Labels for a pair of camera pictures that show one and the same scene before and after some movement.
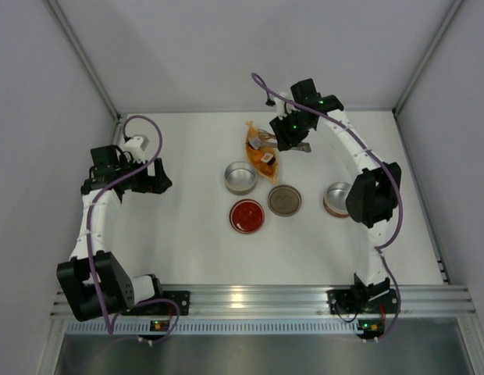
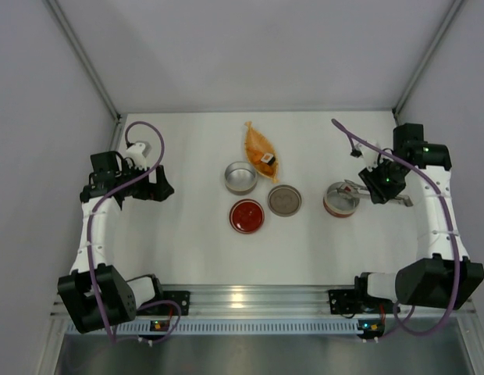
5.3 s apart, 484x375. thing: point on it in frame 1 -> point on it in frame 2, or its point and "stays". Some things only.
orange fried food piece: [265, 168] stays
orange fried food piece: [255, 155] stays
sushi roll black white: [268, 158] stays
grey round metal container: [240, 177] stays
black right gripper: [286, 138] -> [377, 190]
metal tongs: [266, 139] -> [350, 188]
